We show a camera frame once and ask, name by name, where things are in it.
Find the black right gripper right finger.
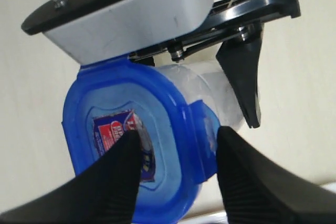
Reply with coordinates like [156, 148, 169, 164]
[215, 126, 336, 224]

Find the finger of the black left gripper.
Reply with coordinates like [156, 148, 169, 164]
[216, 23, 264, 129]

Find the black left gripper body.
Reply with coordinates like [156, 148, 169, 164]
[129, 0, 301, 64]

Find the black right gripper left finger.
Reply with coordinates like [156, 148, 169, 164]
[1, 131, 141, 223]

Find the blue plastic lid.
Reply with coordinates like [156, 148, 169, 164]
[62, 59, 219, 223]

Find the clear plastic container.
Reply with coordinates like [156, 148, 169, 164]
[156, 60, 244, 131]

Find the white rectangular tray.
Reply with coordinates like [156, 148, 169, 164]
[180, 175, 335, 223]

